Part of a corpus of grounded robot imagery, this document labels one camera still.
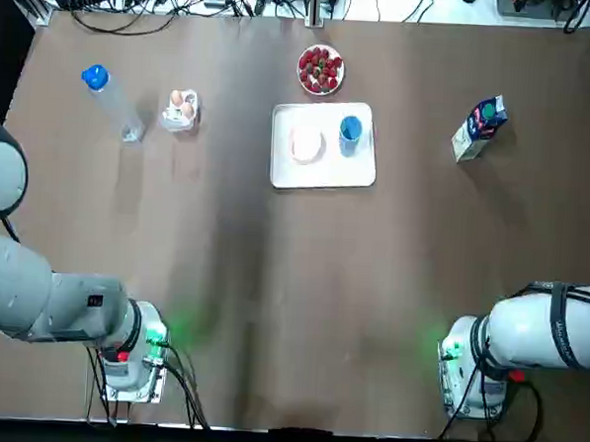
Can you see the blue cup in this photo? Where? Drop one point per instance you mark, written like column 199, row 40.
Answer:
column 350, row 132

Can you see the white rectangular tray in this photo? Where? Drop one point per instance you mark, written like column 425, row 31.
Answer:
column 322, row 175

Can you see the clear bottle with blue cap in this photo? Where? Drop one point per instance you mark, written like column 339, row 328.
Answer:
column 113, row 105

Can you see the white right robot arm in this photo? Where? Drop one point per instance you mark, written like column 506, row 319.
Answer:
column 527, row 327

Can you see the white round plate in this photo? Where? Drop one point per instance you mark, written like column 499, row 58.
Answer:
column 320, row 90

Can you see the blue white milk carton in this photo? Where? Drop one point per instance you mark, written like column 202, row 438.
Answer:
column 478, row 129

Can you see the aluminium corner profile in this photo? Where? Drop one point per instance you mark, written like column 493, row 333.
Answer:
column 36, row 4

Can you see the pile of red strawberries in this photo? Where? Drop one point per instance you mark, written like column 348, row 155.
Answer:
column 320, row 66

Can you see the black flat tray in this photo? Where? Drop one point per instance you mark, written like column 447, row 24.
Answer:
column 534, row 6

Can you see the aluminium frame post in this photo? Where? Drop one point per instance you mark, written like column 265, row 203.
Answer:
column 318, row 4

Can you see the brown egg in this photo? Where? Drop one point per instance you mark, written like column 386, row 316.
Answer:
column 187, row 109
column 177, row 96

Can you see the clear plastic egg carton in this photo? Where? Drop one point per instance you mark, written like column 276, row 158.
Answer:
column 174, row 121

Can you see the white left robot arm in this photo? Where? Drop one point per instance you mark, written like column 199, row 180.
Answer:
column 14, row 285

